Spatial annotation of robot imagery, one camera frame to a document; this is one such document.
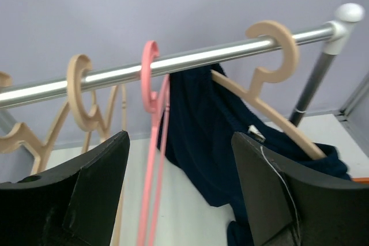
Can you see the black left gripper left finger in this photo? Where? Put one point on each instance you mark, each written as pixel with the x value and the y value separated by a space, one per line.
pixel 24 208

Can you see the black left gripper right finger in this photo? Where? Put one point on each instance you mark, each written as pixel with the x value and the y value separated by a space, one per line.
pixel 291 204

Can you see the beige hanger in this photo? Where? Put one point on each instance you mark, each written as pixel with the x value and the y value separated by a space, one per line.
pixel 261 75
pixel 22 135
pixel 80 105

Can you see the navy blue shorts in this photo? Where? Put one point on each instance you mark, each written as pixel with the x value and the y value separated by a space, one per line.
pixel 203 118

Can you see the pink hanger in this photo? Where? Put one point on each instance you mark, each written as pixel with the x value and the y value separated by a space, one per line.
pixel 157 104

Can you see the orange plastic basket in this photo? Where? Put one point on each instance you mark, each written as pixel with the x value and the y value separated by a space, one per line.
pixel 362 180

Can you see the silver clothes rack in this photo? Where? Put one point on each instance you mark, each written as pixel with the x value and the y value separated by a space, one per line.
pixel 335 34

